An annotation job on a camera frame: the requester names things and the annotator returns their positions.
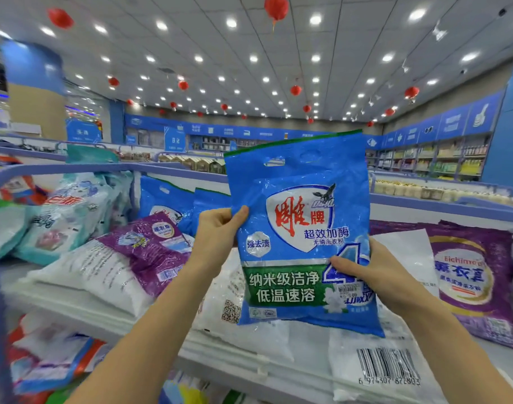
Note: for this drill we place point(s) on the blue wall shelving unit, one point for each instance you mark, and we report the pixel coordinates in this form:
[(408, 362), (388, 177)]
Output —
[(450, 122)]

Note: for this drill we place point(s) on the large red paper lantern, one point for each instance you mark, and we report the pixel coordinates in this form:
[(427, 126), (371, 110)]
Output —
[(276, 6)]

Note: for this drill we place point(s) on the row of green boxes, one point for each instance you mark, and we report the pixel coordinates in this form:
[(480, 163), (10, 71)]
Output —
[(202, 164)]

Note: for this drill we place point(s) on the wall shelf of detergent bottles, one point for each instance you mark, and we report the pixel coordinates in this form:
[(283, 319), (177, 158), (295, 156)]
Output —
[(471, 168)]

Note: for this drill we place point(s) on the white ceiling spotlight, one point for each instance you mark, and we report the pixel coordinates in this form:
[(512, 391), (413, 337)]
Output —
[(439, 31)]

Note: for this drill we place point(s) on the person's left hand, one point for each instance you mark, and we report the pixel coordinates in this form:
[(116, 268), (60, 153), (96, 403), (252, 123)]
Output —
[(210, 239)]

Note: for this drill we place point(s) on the small blue hanging sign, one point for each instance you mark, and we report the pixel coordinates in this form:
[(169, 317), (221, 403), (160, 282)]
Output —
[(175, 138)]

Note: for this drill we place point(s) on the large blue hanging sign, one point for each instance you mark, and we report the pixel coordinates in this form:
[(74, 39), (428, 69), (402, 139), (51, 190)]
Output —
[(84, 130)]

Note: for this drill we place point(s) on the row of cream containers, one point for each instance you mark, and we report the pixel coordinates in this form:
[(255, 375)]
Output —
[(425, 192)]

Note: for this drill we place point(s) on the rows of round ceiling lights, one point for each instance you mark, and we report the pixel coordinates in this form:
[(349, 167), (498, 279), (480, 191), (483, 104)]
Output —
[(315, 20)]

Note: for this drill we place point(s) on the blue beige column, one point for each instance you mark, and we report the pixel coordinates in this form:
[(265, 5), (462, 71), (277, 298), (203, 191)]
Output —
[(37, 88)]

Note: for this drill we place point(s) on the blue wall sign band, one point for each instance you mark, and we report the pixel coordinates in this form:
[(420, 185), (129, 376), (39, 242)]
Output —
[(239, 130)]

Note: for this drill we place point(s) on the person's right hand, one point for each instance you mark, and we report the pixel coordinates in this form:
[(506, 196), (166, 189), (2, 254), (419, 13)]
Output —
[(383, 277)]

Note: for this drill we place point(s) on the person's right forearm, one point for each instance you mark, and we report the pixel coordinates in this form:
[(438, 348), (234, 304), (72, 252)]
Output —
[(467, 357)]

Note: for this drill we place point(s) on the blue pillar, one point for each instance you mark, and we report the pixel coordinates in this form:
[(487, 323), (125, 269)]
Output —
[(509, 130)]

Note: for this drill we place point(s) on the grey metal shelf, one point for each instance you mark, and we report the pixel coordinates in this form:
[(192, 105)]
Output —
[(239, 372)]

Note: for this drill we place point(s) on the rows of small red lanterns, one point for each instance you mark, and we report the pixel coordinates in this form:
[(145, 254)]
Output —
[(60, 18)]

